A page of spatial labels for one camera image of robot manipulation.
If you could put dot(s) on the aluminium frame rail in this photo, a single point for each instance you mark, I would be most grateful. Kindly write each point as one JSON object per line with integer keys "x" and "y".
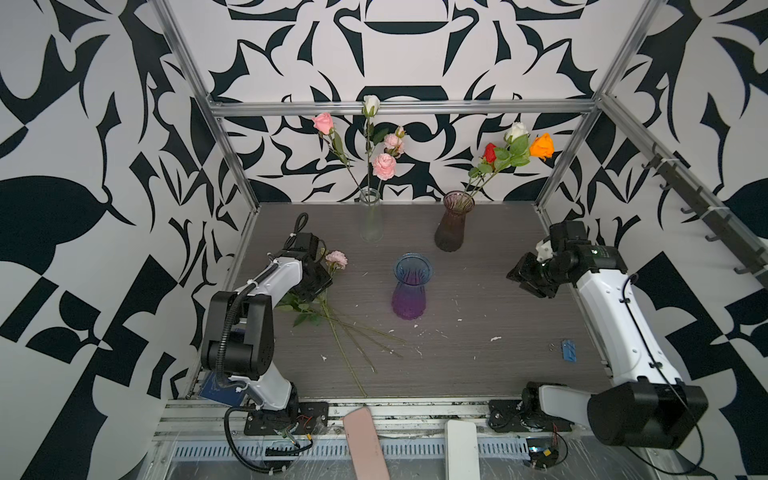
{"x": 392, "y": 107}

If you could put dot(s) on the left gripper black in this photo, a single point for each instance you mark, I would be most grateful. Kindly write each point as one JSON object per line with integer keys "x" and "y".
{"x": 326, "y": 280}

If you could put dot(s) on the dark red glass vase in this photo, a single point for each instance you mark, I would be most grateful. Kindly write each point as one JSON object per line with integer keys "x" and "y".
{"x": 450, "y": 233}

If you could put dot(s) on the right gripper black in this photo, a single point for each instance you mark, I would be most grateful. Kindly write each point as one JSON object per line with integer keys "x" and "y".
{"x": 522, "y": 271}

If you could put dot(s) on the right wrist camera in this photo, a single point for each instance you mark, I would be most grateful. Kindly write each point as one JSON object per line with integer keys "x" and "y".
{"x": 544, "y": 251}

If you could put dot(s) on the red rose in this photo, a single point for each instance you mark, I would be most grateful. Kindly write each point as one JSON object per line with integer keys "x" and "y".
{"x": 483, "y": 171}

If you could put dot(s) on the blue purple glass vase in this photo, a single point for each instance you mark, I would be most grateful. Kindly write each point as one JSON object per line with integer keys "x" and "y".
{"x": 412, "y": 272}

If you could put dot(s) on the wall hook rack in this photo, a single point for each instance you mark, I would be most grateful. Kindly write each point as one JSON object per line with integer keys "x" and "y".
{"x": 701, "y": 203}

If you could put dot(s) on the white rose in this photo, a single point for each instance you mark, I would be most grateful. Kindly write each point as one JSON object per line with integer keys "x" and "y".
{"x": 371, "y": 106}
{"x": 514, "y": 152}

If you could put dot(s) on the white flat paddle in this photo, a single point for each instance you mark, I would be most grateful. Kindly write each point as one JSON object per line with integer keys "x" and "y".
{"x": 461, "y": 451}

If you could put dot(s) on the small circuit board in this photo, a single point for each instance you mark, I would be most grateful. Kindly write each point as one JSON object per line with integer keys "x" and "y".
{"x": 545, "y": 453}

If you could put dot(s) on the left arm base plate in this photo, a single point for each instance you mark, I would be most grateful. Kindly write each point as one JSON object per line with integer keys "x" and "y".
{"x": 306, "y": 417}

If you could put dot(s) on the orange rose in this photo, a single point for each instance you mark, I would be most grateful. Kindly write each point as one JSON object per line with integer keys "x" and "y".
{"x": 541, "y": 147}

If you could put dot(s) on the pink flat paddle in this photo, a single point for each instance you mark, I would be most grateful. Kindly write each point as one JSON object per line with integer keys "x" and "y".
{"x": 364, "y": 446}

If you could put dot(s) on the small blue object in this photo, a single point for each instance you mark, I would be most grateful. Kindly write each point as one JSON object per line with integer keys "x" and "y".
{"x": 568, "y": 349}

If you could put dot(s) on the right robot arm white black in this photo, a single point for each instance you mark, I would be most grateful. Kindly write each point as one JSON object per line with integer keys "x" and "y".
{"x": 648, "y": 404}

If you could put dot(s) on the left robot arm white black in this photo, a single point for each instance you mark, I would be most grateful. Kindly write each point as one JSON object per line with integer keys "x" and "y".
{"x": 238, "y": 343}

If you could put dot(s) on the pink rose single stem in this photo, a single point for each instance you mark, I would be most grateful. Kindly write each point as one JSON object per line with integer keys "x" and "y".
{"x": 324, "y": 124}

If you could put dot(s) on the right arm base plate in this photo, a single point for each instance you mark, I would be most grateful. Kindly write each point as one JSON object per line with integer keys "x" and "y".
{"x": 507, "y": 416}

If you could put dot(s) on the clear glass vase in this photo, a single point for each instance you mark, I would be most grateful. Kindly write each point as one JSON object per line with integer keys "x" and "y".
{"x": 371, "y": 217}

